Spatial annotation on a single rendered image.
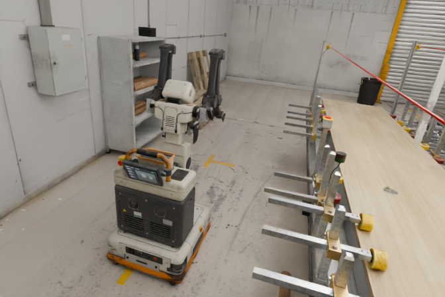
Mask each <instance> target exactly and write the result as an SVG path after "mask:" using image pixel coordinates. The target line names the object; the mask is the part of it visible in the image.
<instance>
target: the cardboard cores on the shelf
mask: <svg viewBox="0 0 445 297"><path fill-rule="evenodd" d="M146 56H147V53H146V52H140V58H145V57H146ZM133 83H134V92H135V91H138V90H141V89H144V88H147V87H150V86H153V85H156V84H157V83H158V79H156V78H155V77H150V78H148V77H147V76H146V77H143V76H138V77H133ZM145 110H146V102H145V101H144V100H141V101H138V102H135V103H134V115H135V116H136V115H137V114H139V113H141V112H143V111H145Z"/></svg>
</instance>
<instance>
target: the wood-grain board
mask: <svg viewBox="0 0 445 297"><path fill-rule="evenodd" d="M322 104H323V105H324V109H325V112H324V113H325V114H326V115H327V116H330V117H332V118H333V123H332V128H331V129H330V137H331V140H332V144H333V148H334V152H335V153H336V152H337V151H342V152H344V153H346V154H347V156H346V160H345V162H344V163H341V164H340V165H339V166H338V168H339V172H340V174H341V176H342V177H343V180H342V184H343V187H344V192H345V195H346V200H347V203H348V208H349V211H350V213H352V214H357V215H360V213H364V214H370V215H372V216H373V217H374V227H373V230H372V231H371V232H370V231H367V230H362V229H360V228H359V227H358V224H356V223H352V225H353V228H354V233H355V236H356V241H357V244H358V248H361V249H366V250H370V249H371V248H374V249H380V250H383V251H386V252H387V254H388V257H389V264H388V268H387V270H386V271H381V270H377V269H373V268H371V267H370V266H369V264H368V261H363V260H362V265H363V268H364V272H365V276H366V280H367V284H368V288H369V292H370V296H371V297H445V170H444V169H443V168H442V167H441V166H440V165H439V164H438V163H437V162H436V161H435V160H434V159H433V158H432V157H431V156H430V155H429V154H428V153H427V152H426V151H425V150H424V149H423V148H422V147H421V146H420V145H419V144H418V143H417V142H416V141H415V140H414V139H413V138H412V137H411V136H410V135H409V134H408V133H407V132H406V131H405V130H404V129H403V128H402V127H401V126H400V125H399V124H398V123H397V122H396V121H395V120H394V119H393V118H392V117H391V116H390V115H389V114H388V113H387V112H386V111H385V110H384V109H383V108H382V107H379V106H370V105H361V104H356V103H347V102H342V101H333V100H328V99H322ZM384 187H389V188H391V189H394V190H395V191H397V192H398V194H392V193H388V192H385V191H384V190H383V189H384Z"/></svg>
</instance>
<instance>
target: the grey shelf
mask: <svg viewBox="0 0 445 297"><path fill-rule="evenodd" d="M97 38H98V47H99V63H100V72H101V88H102V97H103V113H104V121H105V137H106V146H107V153H110V151H109V149H114V150H118V151H123V152H127V151H128V150H130V149H132V148H139V149H140V148H141V147H142V146H143V145H144V144H147V143H148V142H149V141H151V140H153V139H154V138H155V137H156V136H158V135H159V134H161V133H162V132H163V131H161V119H160V118H156V117H155V116H154V114H155V113H147V112H146V111H143V112H141V113H139V114H137V115H136V116H135V115H134V103H135V102H138V101H141V100H145V99H149V98H150V97H151V96H152V91H153V89H154V85H153V86H150V87H147V88H144V89H141V90H138V91H135V92H134V83H133V77H138V76H143V77H146V76H147V77H148V78H150V77H155V78H156V79H158V74H159V67H160V49H159V46H160V45H162V44H163V40H164V44H165V43H166V38H162V37H147V36H139V35H120V36H97ZM134 45H138V46H139V49H140V52H141V50H142V52H146V53H147V56H146V57H145V58H140V61H135V60H133V59H132V53H133V52H134ZM156 85H157V84H156ZM129 89H130V90H129ZM162 137H165V132H163V135H162Z"/></svg>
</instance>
